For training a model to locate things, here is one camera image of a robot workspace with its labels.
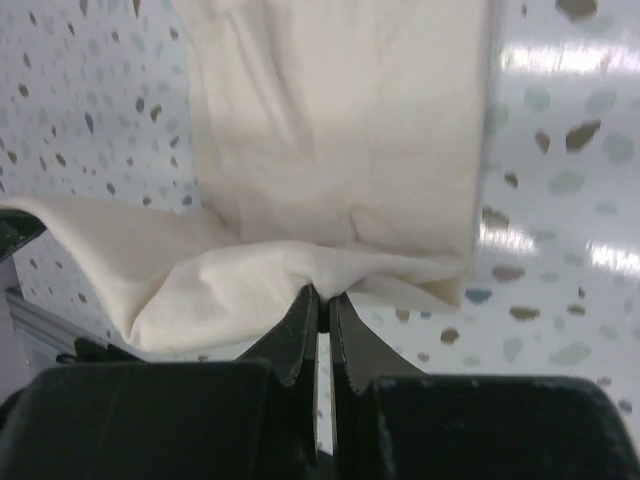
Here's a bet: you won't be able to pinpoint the aluminium table frame rail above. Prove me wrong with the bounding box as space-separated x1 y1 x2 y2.
5 287 109 366

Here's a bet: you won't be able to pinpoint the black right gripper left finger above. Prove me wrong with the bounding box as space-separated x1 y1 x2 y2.
1 286 319 479

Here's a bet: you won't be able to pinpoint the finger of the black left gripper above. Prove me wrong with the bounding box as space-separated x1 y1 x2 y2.
0 209 47 260

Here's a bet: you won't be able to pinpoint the cream white t shirt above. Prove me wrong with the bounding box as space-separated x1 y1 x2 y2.
1 1 491 354

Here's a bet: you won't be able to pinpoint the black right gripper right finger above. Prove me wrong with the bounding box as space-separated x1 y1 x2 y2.
327 296 639 479

